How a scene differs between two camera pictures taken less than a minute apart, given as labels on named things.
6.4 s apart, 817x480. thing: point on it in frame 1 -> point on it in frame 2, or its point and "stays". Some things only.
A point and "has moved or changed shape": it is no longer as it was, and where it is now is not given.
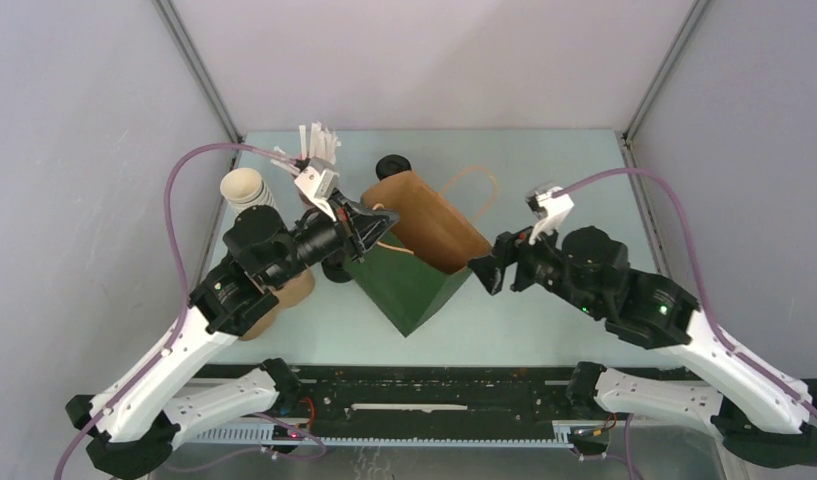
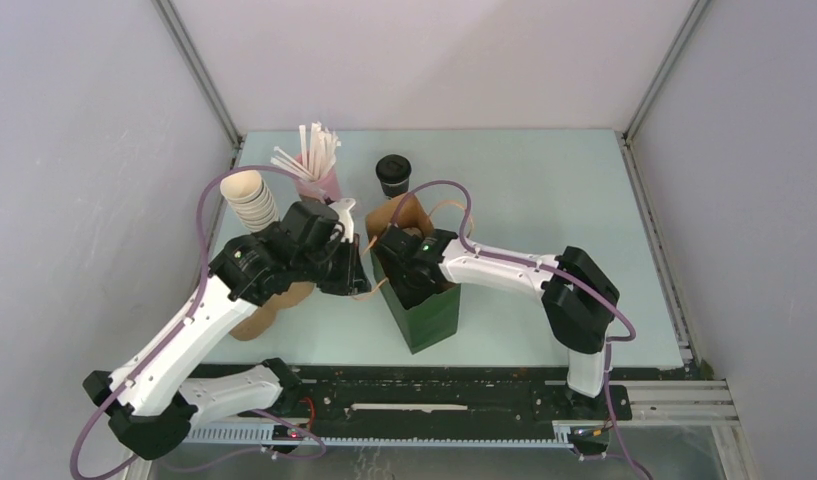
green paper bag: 425,257 has moved or changed shape
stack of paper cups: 243,189 stays
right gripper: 510,249 -> 405,294
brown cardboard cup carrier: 288,293 stays
